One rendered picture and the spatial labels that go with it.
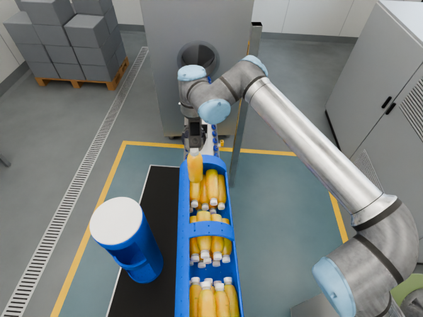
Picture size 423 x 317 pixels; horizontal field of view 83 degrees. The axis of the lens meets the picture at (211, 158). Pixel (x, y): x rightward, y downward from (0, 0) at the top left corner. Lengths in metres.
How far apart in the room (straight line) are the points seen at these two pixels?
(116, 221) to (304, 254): 1.76
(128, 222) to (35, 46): 3.36
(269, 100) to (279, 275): 1.94
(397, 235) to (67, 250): 2.51
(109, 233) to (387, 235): 1.20
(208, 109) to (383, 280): 0.56
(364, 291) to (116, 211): 1.20
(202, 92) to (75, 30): 3.25
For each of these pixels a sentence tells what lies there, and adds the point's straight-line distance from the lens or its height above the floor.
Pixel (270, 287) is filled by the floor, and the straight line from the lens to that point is 2.38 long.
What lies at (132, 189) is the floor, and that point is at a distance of 2.79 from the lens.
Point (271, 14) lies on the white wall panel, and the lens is 5.50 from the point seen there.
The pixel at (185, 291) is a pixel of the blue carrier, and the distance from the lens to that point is 1.09.
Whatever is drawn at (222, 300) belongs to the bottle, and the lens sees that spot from 1.13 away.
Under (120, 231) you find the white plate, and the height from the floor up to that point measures 1.04.
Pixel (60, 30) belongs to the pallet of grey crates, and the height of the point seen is 0.88.
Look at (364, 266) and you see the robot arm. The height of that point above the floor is 1.76.
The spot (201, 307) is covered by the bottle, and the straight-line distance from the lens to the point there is 1.09.
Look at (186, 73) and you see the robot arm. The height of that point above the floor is 1.86.
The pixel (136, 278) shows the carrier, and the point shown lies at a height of 0.16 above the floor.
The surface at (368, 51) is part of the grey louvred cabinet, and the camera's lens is 3.21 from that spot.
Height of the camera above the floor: 2.27
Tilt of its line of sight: 51 degrees down
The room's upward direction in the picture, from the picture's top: 2 degrees clockwise
